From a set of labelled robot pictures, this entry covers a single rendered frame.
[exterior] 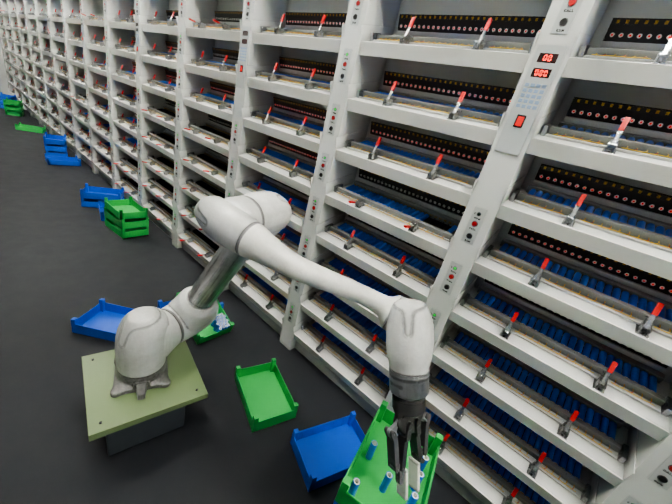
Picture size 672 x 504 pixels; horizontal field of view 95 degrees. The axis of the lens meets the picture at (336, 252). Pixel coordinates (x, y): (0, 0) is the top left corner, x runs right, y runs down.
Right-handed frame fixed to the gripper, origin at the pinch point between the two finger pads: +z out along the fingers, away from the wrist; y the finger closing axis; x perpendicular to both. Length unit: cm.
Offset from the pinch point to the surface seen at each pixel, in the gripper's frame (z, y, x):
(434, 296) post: -34, -42, -26
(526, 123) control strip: -88, -43, 5
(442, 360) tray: -9, -45, -25
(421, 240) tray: -55, -38, -29
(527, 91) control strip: -97, -42, 5
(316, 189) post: -79, -21, -77
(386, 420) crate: 3.7, -15.9, -24.0
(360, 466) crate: 7.8, 0.5, -17.1
